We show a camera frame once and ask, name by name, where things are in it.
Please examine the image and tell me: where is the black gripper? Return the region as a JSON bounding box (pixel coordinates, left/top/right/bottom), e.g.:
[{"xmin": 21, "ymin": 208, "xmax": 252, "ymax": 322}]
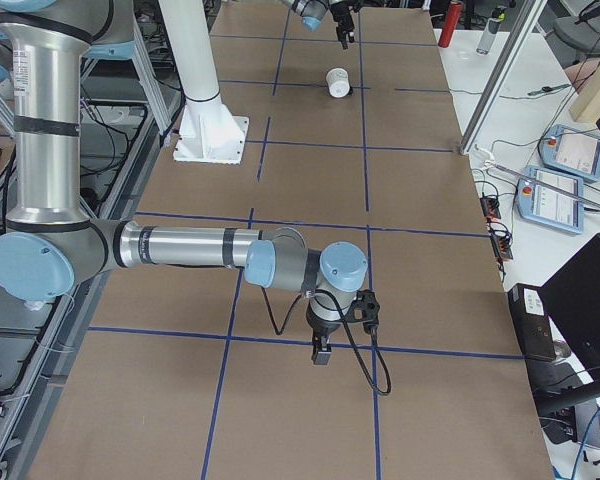
[
  {"xmin": 306, "ymin": 303, "xmax": 341, "ymax": 365},
  {"xmin": 328, "ymin": 0, "xmax": 355, "ymax": 49}
]

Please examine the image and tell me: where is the white smiley face mug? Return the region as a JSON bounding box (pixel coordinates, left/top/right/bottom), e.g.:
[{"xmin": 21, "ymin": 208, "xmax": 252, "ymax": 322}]
[{"xmin": 326, "ymin": 67, "xmax": 352, "ymax": 99}]

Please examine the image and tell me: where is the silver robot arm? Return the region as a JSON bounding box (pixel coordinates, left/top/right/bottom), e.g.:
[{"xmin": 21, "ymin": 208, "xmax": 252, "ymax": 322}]
[
  {"xmin": 281, "ymin": 0, "xmax": 360, "ymax": 50},
  {"xmin": 0, "ymin": 1, "xmax": 367, "ymax": 365}
]

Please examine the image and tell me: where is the red cylinder bottle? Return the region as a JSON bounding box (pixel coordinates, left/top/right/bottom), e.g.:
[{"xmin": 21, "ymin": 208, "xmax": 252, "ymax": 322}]
[{"xmin": 438, "ymin": 0, "xmax": 464, "ymax": 48}]

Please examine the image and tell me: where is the clear water bottle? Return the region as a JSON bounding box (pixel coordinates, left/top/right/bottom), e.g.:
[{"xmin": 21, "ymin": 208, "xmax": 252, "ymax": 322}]
[{"xmin": 476, "ymin": 5, "xmax": 507, "ymax": 55}]

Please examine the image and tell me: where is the thin metal rod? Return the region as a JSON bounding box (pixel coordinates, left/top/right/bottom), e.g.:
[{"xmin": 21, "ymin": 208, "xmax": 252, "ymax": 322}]
[{"xmin": 484, "ymin": 161, "xmax": 600, "ymax": 210}]

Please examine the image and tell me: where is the near orange black usb hub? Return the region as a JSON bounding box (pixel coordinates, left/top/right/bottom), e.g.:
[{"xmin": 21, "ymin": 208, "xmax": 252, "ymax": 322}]
[{"xmin": 490, "ymin": 231, "xmax": 513, "ymax": 262}]

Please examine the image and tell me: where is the orange black usb hub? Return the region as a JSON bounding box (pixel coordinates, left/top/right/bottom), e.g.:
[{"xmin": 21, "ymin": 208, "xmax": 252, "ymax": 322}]
[
  {"xmin": 480, "ymin": 196, "xmax": 501, "ymax": 221},
  {"xmin": 490, "ymin": 231, "xmax": 513, "ymax": 262}
]

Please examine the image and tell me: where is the black box device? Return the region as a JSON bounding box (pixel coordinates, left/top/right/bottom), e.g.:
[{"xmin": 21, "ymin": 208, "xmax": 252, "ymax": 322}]
[{"xmin": 507, "ymin": 283, "xmax": 556, "ymax": 362}]

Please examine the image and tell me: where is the far orange black usb hub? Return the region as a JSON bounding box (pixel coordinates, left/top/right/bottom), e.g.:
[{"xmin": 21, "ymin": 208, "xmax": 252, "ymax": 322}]
[{"xmin": 480, "ymin": 196, "xmax": 501, "ymax": 221}]

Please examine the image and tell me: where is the near teach pendant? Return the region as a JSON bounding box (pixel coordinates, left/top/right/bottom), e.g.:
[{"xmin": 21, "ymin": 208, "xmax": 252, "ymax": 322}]
[{"xmin": 515, "ymin": 166, "xmax": 584, "ymax": 234}]

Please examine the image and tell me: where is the teach pendant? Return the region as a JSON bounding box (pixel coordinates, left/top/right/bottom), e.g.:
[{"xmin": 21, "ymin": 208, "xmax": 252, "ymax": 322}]
[
  {"xmin": 540, "ymin": 124, "xmax": 600, "ymax": 183},
  {"xmin": 515, "ymin": 166, "xmax": 584, "ymax": 234}
]

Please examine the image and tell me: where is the far teach pendant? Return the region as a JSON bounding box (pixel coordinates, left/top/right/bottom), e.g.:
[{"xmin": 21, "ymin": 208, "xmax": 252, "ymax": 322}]
[{"xmin": 540, "ymin": 124, "xmax": 600, "ymax": 183}]

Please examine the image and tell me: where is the black laptop computer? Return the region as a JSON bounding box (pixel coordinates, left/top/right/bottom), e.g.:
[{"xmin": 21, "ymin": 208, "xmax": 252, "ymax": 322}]
[{"xmin": 536, "ymin": 233, "xmax": 600, "ymax": 415}]

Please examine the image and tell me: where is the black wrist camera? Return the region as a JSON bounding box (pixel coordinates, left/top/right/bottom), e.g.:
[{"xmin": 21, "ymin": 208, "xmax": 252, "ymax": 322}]
[{"xmin": 345, "ymin": 289, "xmax": 380, "ymax": 335}]

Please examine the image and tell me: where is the white camera mast pedestal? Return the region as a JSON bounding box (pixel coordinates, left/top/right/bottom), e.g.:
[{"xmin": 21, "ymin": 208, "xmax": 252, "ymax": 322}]
[{"xmin": 159, "ymin": 0, "xmax": 249, "ymax": 165}]

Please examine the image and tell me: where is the aluminium frame post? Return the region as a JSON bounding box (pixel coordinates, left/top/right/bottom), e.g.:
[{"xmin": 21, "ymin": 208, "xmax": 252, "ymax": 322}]
[{"xmin": 459, "ymin": 0, "xmax": 548, "ymax": 155}]

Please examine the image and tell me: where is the blue network cable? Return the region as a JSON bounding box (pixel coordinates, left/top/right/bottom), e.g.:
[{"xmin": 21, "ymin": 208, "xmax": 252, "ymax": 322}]
[{"xmin": 568, "ymin": 399, "xmax": 600, "ymax": 480}]

